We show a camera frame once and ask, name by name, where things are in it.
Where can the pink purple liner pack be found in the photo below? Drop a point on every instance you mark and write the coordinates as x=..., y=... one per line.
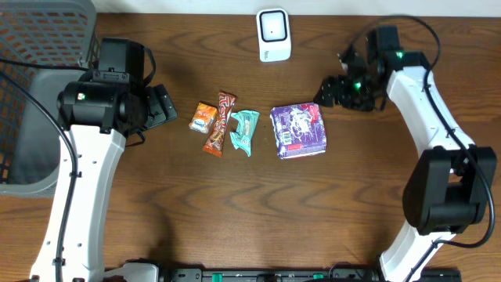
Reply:
x=299, y=130

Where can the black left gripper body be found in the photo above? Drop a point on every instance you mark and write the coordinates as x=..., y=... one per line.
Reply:
x=163, y=108

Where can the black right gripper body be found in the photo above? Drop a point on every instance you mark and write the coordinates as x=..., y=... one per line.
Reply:
x=338, y=92

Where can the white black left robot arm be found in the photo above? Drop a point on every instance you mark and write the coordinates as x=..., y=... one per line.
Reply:
x=96, y=115

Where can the white barcode scanner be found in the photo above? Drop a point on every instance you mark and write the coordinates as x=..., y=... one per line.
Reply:
x=274, y=40

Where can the orange white tissue pack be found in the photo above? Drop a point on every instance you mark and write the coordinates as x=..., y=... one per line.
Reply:
x=203, y=118

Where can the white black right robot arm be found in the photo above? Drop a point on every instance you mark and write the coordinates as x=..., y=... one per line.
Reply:
x=450, y=186

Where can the orange Top chocolate bar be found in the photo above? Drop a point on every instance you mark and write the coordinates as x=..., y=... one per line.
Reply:
x=215, y=142

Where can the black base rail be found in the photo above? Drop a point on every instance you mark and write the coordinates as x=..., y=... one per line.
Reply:
x=346, y=273

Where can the grey plastic basket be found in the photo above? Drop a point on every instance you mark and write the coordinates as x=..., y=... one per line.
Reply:
x=44, y=46

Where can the teal snack wrapper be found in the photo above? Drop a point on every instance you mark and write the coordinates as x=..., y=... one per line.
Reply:
x=247, y=123

